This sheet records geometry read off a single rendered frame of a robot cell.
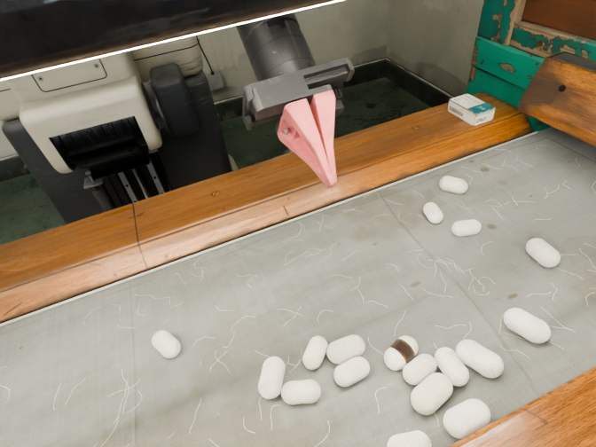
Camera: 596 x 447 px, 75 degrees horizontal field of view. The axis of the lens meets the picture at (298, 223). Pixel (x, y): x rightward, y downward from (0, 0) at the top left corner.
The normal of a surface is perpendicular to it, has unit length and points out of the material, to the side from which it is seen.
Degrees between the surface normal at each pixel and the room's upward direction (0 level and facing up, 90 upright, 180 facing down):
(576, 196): 0
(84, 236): 0
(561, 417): 0
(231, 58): 90
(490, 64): 90
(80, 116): 98
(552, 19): 90
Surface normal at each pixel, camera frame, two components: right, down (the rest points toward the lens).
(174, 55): 0.35, 0.60
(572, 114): -0.88, 0.03
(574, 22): -0.92, 0.33
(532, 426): -0.11, -0.73
